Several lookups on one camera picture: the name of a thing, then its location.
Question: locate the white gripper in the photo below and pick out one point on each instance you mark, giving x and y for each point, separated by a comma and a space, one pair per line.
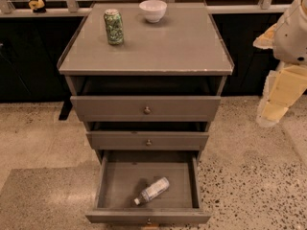
292, 37

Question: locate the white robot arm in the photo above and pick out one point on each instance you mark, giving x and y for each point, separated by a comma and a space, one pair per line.
290, 39

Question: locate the grey wooden drawer cabinet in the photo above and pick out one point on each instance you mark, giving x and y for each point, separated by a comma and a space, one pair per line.
181, 55

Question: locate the brass top drawer knob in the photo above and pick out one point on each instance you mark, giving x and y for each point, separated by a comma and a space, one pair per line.
147, 110

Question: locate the brass middle drawer knob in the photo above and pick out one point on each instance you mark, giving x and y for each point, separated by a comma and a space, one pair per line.
148, 142

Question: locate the grey open bottom drawer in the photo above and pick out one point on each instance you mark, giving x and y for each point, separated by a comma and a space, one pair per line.
125, 173

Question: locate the grey middle drawer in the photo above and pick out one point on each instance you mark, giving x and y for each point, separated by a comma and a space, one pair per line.
136, 140

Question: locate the grey top drawer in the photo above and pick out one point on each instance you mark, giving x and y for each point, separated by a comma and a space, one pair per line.
130, 108

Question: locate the white ceramic bowl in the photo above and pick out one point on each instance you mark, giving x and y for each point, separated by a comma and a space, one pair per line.
153, 10

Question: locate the green soda can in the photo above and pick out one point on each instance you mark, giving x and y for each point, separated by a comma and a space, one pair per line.
114, 27

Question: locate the yellow toy on ledge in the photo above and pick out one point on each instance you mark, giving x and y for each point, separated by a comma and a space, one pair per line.
37, 6

